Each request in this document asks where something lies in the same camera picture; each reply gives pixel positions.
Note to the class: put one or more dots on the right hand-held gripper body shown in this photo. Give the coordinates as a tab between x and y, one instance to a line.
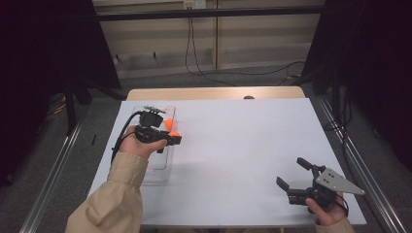
327	187

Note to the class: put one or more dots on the person's left hand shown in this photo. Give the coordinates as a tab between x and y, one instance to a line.
139	147

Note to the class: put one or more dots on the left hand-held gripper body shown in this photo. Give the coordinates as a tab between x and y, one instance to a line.
150	120

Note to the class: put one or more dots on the white wall power outlet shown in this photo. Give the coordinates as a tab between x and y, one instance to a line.
194	4

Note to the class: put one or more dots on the black curtain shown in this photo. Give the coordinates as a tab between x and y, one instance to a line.
372	64
42	64

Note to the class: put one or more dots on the black metal stand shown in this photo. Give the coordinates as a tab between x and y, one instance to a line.
70	110

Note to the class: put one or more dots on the person's right hand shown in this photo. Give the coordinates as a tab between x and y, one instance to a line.
327	215

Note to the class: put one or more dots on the small black floor object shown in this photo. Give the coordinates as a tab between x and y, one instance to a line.
94	139

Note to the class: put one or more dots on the clear plastic tray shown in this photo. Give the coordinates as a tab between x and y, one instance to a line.
160	165

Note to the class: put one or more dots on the silver metal floor rail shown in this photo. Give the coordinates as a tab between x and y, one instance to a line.
51	174
362	168

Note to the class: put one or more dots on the black horizontal metal bar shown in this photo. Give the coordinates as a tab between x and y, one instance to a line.
210	13

